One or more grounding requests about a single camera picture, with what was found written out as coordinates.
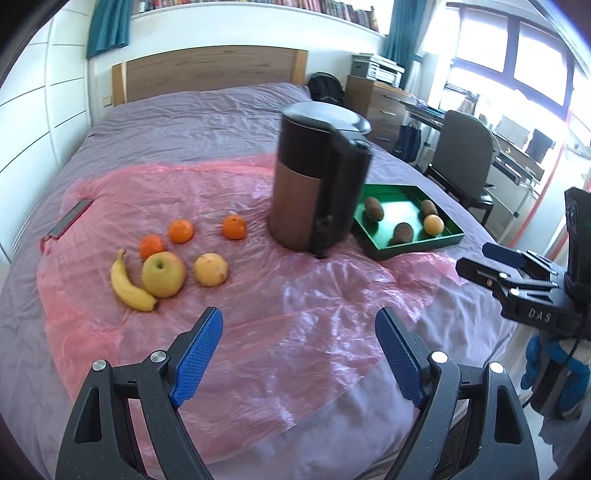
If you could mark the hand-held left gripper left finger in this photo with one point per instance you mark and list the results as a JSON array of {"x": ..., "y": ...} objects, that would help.
[{"x": 196, "y": 360}]

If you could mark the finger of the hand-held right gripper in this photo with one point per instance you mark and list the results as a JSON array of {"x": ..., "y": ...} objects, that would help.
[
  {"x": 489, "y": 276},
  {"x": 503, "y": 253}
]

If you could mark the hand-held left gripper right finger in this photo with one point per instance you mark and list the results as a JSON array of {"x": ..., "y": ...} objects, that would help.
[{"x": 399, "y": 360}]

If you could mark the yellow pear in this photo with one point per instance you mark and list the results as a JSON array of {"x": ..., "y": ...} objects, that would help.
[
  {"x": 211, "y": 270},
  {"x": 434, "y": 224}
]

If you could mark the brown kiwi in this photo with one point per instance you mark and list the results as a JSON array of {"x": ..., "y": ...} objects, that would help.
[
  {"x": 403, "y": 232},
  {"x": 374, "y": 207},
  {"x": 429, "y": 207}
]

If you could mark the yellow green apple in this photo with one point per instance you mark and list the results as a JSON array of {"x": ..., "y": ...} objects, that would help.
[{"x": 164, "y": 274}]

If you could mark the yellow banana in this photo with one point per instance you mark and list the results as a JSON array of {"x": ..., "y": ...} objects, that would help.
[{"x": 127, "y": 290}]

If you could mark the green tray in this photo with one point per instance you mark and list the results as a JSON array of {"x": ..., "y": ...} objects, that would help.
[{"x": 401, "y": 203}]

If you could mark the orange tangerine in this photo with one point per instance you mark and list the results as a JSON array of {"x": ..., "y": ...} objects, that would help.
[
  {"x": 152, "y": 246},
  {"x": 234, "y": 227},
  {"x": 180, "y": 230}
]

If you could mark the person's right hand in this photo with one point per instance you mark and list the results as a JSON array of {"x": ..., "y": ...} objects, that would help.
[{"x": 533, "y": 364}]

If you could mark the pink plastic sheet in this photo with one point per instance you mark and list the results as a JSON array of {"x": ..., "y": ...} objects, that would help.
[{"x": 286, "y": 323}]

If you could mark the grey office chair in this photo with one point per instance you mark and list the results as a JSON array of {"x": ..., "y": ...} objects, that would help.
[{"x": 461, "y": 147}]

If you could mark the black monitor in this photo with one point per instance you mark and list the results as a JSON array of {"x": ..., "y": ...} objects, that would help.
[{"x": 539, "y": 144}]

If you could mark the dark hanging bag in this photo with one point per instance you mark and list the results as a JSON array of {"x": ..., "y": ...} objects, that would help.
[{"x": 408, "y": 138}]

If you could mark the glass top desk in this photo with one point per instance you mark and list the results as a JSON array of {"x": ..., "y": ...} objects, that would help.
[{"x": 425, "y": 110}]

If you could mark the black copper kettle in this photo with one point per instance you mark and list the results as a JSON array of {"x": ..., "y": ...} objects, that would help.
[{"x": 300, "y": 203}]

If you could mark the grey strip with red end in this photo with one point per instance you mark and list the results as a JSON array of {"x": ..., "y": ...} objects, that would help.
[{"x": 69, "y": 220}]

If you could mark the wooden dresser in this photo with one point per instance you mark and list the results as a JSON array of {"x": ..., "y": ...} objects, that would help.
[{"x": 378, "y": 106}]

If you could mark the window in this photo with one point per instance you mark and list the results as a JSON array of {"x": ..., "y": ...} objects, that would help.
[{"x": 485, "y": 50}]

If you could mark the white printer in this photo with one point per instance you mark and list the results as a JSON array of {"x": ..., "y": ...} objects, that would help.
[{"x": 385, "y": 69}]

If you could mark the teal curtain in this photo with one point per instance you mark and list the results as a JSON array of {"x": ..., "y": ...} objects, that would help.
[
  {"x": 401, "y": 37},
  {"x": 108, "y": 27}
]

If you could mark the bed with purple sheet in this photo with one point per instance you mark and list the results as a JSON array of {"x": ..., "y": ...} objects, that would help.
[{"x": 184, "y": 120}]

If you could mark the black backpack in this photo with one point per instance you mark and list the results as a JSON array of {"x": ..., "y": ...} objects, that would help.
[{"x": 325, "y": 90}]

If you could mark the white wardrobe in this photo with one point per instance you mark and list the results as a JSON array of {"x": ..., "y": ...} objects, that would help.
[{"x": 46, "y": 115}]

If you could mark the wooden headboard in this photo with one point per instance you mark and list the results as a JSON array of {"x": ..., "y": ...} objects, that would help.
[{"x": 207, "y": 69}]

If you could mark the row of books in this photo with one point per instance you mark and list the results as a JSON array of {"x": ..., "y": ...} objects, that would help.
[{"x": 323, "y": 7}]

